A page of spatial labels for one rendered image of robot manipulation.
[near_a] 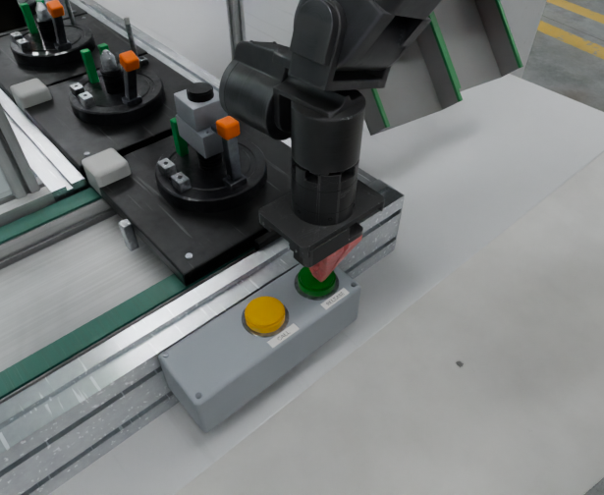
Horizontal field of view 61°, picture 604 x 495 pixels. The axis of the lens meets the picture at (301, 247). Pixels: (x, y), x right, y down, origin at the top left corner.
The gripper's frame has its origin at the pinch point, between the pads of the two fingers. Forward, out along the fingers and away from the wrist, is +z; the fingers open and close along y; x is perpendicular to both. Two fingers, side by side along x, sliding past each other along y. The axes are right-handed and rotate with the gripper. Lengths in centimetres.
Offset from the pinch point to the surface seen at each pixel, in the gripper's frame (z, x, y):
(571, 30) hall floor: 95, -111, -326
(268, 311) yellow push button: 1.2, -0.1, 6.6
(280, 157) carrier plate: 1.3, -19.6, -10.9
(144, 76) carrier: -0.4, -48.7, -6.9
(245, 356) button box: 2.4, 1.8, 11.0
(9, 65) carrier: 2, -71, 7
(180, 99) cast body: -9.9, -23.0, 0.6
